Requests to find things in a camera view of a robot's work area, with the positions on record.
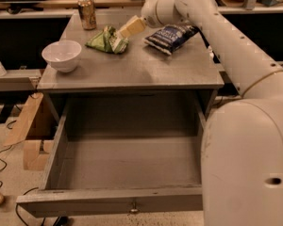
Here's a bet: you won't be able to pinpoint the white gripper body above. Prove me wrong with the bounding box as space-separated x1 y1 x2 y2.
141 0 187 28

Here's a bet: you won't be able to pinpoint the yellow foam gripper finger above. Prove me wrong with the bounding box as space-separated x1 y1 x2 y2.
118 16 146 38

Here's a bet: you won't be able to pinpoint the green jalapeno chip bag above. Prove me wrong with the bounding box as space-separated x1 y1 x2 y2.
85 25 129 55

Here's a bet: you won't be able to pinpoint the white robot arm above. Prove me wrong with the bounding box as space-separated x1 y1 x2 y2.
141 0 283 226

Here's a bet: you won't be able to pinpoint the blue chip bag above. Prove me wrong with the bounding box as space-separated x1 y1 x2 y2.
143 24 198 56

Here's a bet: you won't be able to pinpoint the open grey drawer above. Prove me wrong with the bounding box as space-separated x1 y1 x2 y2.
17 90 206 218

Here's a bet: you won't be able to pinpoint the metal drawer knob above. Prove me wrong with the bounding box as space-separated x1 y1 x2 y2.
129 202 140 215

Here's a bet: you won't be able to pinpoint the gold soda can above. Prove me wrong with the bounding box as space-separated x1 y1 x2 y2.
77 0 96 30

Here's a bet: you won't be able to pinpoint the grey cabinet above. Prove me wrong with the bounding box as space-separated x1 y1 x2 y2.
36 9 225 124

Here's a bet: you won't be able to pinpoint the white bowl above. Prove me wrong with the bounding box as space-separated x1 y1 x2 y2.
42 40 82 73

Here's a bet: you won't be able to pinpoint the wooden stool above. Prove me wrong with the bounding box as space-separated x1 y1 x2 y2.
4 92 56 171

